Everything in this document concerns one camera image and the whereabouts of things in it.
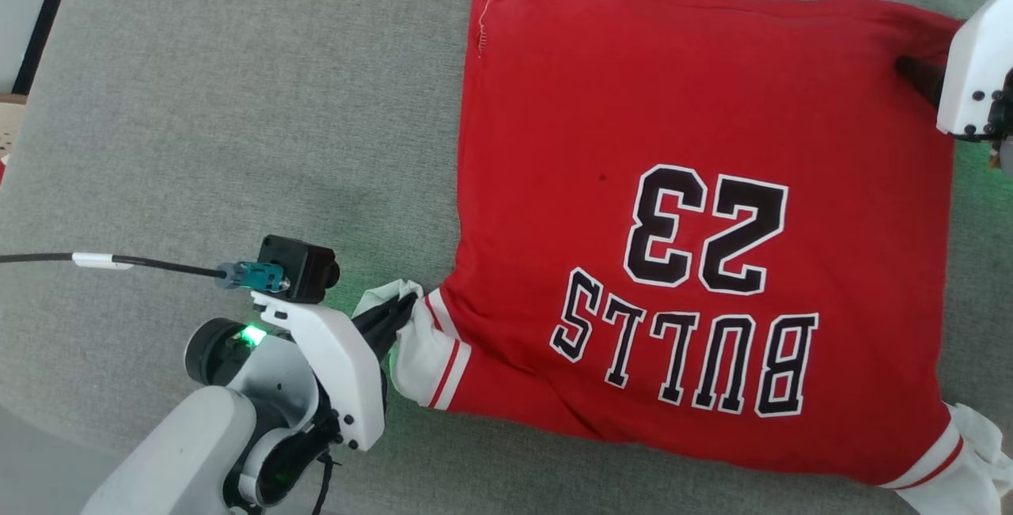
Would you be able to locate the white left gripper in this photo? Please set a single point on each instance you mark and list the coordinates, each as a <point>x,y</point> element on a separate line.
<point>340,372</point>

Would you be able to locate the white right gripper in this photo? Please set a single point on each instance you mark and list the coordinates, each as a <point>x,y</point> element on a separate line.
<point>977,64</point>

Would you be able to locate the red Bulls jersey garment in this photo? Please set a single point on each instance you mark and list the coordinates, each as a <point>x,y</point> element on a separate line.
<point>633,143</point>

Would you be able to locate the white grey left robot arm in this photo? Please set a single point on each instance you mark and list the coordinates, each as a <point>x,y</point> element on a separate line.
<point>182,452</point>

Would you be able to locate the beige wooden furniture piece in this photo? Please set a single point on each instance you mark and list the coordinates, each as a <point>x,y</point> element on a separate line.
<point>9,127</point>

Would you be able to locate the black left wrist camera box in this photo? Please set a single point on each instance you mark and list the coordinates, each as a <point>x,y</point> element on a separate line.
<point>305,266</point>

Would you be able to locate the black frame strip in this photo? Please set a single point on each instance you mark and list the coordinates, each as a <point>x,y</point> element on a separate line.
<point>43,20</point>

